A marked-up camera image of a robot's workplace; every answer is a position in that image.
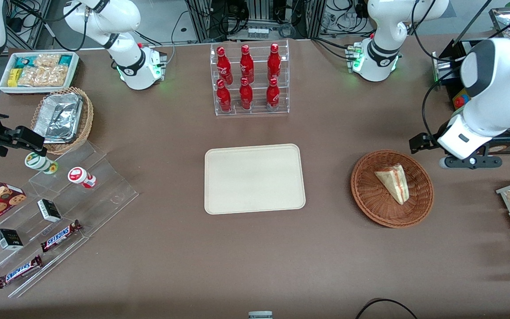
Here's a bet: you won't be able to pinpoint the triangular sandwich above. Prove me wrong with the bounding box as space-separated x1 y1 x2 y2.
374 164 410 206

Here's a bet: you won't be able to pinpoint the light tan wicker basket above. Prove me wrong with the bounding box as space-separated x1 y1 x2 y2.
31 86 94 155

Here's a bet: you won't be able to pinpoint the brown round wicker basket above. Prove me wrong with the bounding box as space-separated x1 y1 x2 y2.
351 150 435 229

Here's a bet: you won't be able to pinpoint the beige rectangular tray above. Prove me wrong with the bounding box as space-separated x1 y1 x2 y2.
205 144 306 215

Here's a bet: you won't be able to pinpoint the green lid yogurt cup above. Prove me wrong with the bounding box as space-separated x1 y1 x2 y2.
24 152 59 175

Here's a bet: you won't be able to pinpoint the stacked aluminium foil trays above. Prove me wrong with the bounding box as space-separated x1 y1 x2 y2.
33 93 83 144

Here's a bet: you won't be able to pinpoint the red lid yogurt cup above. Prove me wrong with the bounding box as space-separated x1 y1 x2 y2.
67 167 97 189

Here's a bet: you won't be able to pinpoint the large clear cracker bag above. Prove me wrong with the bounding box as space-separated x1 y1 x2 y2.
17 65 70 88

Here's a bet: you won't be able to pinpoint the small black box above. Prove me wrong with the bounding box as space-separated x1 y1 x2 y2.
0 228 24 251
37 198 62 223

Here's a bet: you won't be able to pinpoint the small clear cracker bag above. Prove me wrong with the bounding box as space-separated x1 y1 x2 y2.
34 53 61 68

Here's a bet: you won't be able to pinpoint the white snack bin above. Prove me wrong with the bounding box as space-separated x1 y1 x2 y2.
0 51 80 95

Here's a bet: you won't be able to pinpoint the black food warmer machine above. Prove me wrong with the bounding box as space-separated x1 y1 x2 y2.
432 7 510 156

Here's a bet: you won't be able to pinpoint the clear acrylic stepped riser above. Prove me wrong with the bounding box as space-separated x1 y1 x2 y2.
0 177 90 299
27 141 140 242

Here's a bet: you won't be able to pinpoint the Snickers chocolate bar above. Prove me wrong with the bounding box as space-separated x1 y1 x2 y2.
0 255 43 290
40 220 83 253

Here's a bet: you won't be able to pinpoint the red cola bottle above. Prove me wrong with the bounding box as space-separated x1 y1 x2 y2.
267 43 282 82
240 44 255 84
216 79 232 113
239 77 254 111
266 78 281 112
216 47 234 86

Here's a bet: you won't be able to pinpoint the clear acrylic bottle rack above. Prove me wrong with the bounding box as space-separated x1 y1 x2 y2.
210 40 290 117

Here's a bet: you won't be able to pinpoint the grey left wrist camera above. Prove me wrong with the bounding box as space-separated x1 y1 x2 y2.
439 155 503 170

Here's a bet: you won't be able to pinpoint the black table edge cable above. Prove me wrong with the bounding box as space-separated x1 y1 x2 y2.
354 298 420 319

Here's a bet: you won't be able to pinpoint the aluminium frame equipment rack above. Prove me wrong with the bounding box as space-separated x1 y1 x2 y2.
184 0 327 43

